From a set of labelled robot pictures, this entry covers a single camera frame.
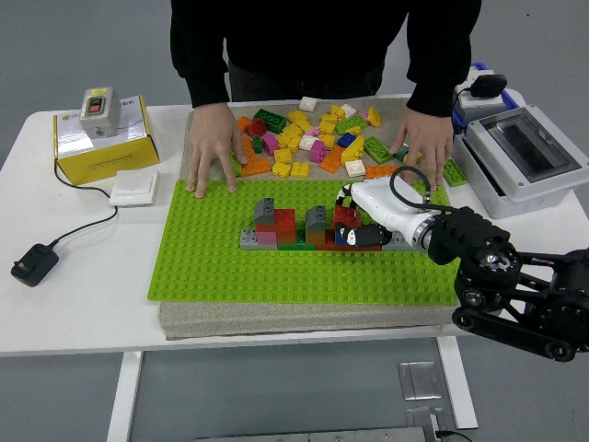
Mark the person's left forearm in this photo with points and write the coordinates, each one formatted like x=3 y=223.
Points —
x=435 y=92

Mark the long red brick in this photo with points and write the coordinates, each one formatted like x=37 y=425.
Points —
x=328 y=238

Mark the long orange brick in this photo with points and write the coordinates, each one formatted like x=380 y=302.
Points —
x=249 y=146
x=382 y=172
x=257 y=166

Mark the white toy brick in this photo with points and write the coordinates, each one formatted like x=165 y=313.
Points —
x=307 y=143
x=348 y=109
x=308 y=103
x=354 y=168

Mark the grey metal base plate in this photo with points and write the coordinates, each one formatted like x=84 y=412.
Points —
x=299 y=436

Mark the long lime green brick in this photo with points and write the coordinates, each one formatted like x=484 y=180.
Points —
x=237 y=168

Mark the thin orange brick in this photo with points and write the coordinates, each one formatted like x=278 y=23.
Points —
x=264 y=227

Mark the black power adapter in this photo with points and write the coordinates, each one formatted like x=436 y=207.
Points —
x=34 y=266

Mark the grey push-button switch box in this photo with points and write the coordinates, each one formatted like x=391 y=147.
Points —
x=103 y=122

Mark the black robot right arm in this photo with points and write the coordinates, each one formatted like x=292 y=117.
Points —
x=469 y=235

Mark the white wall switch panel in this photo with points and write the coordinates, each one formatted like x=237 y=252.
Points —
x=133 y=188

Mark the white table leg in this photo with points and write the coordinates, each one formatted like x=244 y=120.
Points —
x=125 y=396
x=456 y=382

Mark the small dark green brick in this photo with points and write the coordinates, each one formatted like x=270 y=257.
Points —
x=401 y=154

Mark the white flat block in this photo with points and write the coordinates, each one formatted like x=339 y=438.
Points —
x=483 y=103

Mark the person's left hand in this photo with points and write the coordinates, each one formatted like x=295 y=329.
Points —
x=428 y=138

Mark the orange toy brick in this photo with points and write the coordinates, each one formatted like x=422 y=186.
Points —
x=315 y=237
x=244 y=124
x=331 y=159
x=286 y=238

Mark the person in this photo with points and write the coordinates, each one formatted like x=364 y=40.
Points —
x=299 y=37

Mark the yellow toy brick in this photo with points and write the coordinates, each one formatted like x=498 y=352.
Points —
x=326 y=140
x=297 y=116
x=285 y=136
x=294 y=144
x=283 y=156
x=303 y=125
x=327 y=123
x=281 y=169
x=337 y=112
x=374 y=117
x=418 y=159
x=300 y=170

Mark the pink toy brick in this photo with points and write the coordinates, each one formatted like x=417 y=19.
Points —
x=267 y=236
x=317 y=152
x=270 y=144

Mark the red toy brick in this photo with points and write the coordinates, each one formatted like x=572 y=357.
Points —
x=257 y=127
x=285 y=216
x=346 y=216

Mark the white power socket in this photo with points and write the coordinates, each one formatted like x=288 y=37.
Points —
x=478 y=73

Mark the narrow dark green brick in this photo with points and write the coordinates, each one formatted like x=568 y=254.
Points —
x=301 y=236
x=257 y=144

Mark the green studded baseplate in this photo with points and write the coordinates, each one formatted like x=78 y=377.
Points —
x=299 y=276

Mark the grey sloped brick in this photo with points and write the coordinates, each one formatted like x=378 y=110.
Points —
x=315 y=220
x=264 y=212

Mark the large dark green brick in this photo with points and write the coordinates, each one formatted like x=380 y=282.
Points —
x=270 y=120

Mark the person's right hand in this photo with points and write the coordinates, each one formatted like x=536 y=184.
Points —
x=211 y=133

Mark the yellow sloped brick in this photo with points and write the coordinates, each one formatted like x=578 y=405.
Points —
x=353 y=149

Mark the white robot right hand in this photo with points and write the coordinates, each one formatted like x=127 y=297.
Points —
x=391 y=202

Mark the silver floor plate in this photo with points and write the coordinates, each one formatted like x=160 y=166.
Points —
x=419 y=380
x=419 y=416

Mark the blue plastic bin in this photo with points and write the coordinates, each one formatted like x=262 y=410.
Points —
x=478 y=68

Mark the grey rectangular brick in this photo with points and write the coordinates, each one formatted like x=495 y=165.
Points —
x=248 y=237
x=401 y=245

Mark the flat green brick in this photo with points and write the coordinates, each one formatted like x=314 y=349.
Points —
x=296 y=246

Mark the white enclosure with clear lid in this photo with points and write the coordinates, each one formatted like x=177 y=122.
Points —
x=529 y=198

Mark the black plug charger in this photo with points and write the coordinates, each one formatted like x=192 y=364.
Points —
x=490 y=85

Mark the blue toy brick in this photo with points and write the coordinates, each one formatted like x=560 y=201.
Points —
x=347 y=140
x=338 y=237

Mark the grey-brown mat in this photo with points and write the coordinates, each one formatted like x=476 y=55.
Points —
x=299 y=317

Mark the person's right forearm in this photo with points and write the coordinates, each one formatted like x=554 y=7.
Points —
x=207 y=87

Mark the yellow cardboard box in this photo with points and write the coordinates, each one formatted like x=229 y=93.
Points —
x=110 y=161

